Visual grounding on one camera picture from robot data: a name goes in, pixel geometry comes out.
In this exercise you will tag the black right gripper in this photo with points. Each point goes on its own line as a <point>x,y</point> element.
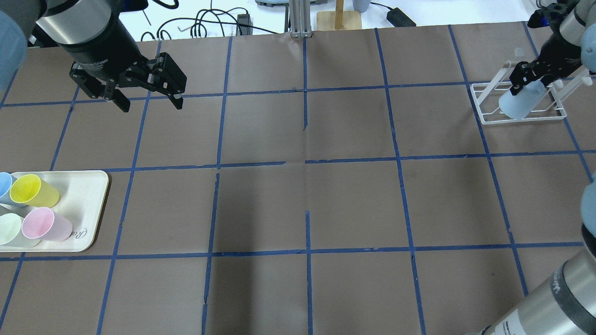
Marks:
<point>555,48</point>

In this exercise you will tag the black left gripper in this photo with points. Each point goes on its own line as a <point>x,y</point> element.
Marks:
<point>106,52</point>

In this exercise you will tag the light blue plastic cup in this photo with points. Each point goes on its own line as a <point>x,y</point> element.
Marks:
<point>519,107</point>

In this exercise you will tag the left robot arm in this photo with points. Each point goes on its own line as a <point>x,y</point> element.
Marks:
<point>64,21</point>

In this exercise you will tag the yellow plastic cup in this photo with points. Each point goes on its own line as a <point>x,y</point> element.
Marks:
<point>31,190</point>

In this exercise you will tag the blue plastic cup on tray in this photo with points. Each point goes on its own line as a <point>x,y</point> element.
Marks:
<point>6,182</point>

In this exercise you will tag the pink plastic cup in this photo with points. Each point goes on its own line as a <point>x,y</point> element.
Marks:
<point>45,224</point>

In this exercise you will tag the pale green plastic cup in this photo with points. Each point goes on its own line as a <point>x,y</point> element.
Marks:
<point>11,234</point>

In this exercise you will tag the cream serving tray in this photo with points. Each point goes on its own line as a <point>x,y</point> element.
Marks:
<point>83,193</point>

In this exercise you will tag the black power adapter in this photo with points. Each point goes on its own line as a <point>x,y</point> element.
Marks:
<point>398,18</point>

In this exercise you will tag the wooden mug tree stand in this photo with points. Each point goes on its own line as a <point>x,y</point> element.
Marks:
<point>339,19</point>

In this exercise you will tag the white wire cup rack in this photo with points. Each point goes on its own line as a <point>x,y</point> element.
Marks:
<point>495,104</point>

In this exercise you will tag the aluminium frame post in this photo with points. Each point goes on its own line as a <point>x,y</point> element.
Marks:
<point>300,19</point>

